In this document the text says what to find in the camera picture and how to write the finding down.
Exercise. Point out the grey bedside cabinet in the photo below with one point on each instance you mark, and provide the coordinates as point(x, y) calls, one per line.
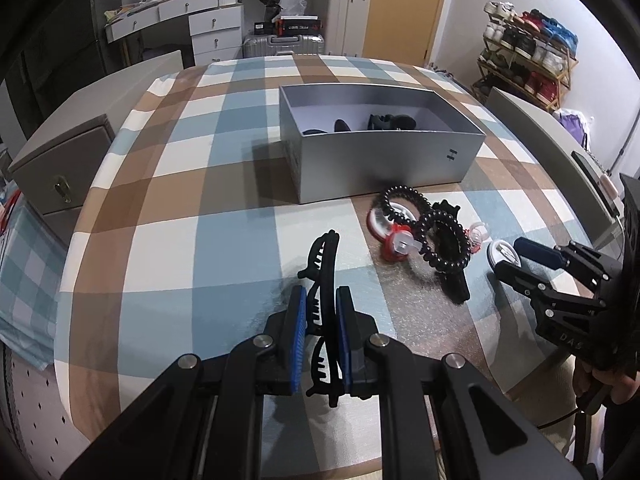
point(57, 164)
point(552, 146)

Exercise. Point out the wooden door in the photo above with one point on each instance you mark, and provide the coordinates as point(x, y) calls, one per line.
point(402, 30)

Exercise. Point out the wooden shoe rack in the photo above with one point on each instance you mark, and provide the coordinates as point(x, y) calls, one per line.
point(528, 54)

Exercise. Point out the grey left bedside cabinet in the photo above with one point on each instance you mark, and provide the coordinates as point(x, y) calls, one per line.
point(57, 164)

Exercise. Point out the white drawer desk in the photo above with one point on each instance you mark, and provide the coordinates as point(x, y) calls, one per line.
point(215, 26)

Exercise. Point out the small white round badge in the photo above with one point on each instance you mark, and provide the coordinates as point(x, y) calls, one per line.
point(501, 251)

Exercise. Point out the long black hair clip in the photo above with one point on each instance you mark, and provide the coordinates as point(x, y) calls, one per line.
point(321, 318)

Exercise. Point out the purple bag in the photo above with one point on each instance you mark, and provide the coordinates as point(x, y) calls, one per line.
point(577, 124)

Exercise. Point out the white red pin badge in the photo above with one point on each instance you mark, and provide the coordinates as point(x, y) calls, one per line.
point(380, 224)

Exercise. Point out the small red white badge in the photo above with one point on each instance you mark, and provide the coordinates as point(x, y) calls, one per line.
point(399, 244)

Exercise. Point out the black claw hair clip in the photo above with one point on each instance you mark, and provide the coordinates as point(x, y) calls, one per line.
point(391, 122)

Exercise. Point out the black smartphone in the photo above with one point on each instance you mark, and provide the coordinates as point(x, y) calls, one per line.
point(595, 182)

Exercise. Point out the grey cardboard storage box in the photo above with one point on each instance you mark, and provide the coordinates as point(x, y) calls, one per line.
point(332, 153)

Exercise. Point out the white upright suitcase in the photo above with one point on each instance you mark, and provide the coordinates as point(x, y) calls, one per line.
point(343, 25)

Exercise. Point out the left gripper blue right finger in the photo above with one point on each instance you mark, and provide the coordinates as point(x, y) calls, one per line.
point(354, 330)

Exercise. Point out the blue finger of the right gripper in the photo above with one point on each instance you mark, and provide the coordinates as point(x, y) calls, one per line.
point(549, 257)

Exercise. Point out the black banana hair clip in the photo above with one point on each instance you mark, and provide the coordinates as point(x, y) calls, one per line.
point(451, 246)

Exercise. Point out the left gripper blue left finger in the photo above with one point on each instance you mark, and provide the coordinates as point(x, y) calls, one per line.
point(292, 338)

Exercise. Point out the silver flat suitcase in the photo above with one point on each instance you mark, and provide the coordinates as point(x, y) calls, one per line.
point(272, 45)

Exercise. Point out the grey right bedside cabinet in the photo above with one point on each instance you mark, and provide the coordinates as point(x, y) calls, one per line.
point(552, 146)

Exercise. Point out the checkered folded cloth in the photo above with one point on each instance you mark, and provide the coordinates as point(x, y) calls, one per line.
point(32, 262)

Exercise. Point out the black red box on suitcase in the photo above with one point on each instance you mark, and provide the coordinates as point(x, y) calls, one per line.
point(289, 26)

